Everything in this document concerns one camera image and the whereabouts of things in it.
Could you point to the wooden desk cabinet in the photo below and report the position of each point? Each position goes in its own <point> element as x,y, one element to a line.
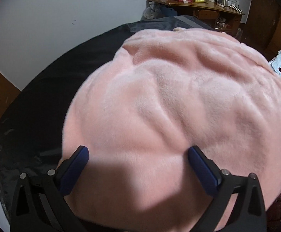
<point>203,6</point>

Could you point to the clear plastic bag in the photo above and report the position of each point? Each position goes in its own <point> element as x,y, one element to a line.
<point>151,11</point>

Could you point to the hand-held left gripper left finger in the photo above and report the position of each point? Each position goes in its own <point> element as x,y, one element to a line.
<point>74,171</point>

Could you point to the pink fleece jacket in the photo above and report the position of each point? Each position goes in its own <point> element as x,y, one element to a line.
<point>167,101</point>

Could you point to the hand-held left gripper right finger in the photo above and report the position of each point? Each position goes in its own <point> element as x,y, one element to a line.
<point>203,171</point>

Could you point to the black cover sheet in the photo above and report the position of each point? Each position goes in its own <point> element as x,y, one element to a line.
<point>46,89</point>

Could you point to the dark wooden door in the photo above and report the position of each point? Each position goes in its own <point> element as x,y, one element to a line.
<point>263,17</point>

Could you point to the black white striped pouch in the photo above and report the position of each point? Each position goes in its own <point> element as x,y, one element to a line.
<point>236,7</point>

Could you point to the white electric kettle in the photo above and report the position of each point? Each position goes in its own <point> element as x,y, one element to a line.
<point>222,0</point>

